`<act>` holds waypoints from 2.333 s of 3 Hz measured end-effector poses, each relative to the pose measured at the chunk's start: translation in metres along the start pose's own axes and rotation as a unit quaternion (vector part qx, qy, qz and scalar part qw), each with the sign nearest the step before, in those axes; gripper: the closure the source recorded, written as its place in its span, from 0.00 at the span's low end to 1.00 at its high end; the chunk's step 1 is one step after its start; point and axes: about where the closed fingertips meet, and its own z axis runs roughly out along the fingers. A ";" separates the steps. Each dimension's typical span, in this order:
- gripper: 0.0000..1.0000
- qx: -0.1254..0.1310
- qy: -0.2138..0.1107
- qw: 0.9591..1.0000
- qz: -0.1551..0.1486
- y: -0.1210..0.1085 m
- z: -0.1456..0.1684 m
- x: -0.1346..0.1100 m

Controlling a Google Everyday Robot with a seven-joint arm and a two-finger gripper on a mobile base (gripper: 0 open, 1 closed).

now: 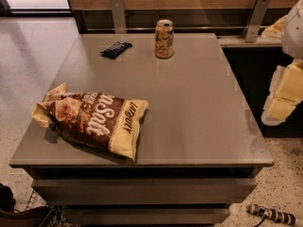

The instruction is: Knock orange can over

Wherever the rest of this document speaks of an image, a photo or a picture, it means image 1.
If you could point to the black white striped tool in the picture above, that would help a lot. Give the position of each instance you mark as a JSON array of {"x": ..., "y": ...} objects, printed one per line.
[{"x": 274, "y": 215}]

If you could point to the grey drawer cabinet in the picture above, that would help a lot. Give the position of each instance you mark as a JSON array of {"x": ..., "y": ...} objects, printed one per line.
[{"x": 199, "y": 149}]

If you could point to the dark wire basket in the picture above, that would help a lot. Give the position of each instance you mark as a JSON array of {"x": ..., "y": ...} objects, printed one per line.
[{"x": 42, "y": 216}]

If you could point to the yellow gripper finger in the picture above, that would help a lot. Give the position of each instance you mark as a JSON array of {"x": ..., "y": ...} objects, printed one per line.
[
  {"x": 286, "y": 92},
  {"x": 275, "y": 30}
]

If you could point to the right metal wall bracket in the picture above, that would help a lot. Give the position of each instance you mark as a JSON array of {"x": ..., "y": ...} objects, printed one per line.
[{"x": 250, "y": 32}]

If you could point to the orange drink can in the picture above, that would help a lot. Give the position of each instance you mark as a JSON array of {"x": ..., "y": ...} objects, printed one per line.
[{"x": 164, "y": 39}]

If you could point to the left metal wall bracket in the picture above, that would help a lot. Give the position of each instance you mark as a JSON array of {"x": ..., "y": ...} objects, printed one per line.
[{"x": 118, "y": 13}]

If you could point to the metal wall bracket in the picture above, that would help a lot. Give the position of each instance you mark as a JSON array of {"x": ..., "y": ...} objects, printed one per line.
[
  {"x": 250, "y": 32},
  {"x": 118, "y": 13}
]

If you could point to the dark blue snack bar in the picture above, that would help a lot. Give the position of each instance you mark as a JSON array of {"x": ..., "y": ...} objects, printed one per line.
[{"x": 115, "y": 50}]

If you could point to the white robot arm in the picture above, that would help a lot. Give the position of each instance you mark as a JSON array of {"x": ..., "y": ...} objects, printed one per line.
[{"x": 292, "y": 34}]

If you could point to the brown yellow chip bag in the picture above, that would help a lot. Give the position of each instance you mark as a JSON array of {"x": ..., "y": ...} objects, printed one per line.
[{"x": 92, "y": 119}]

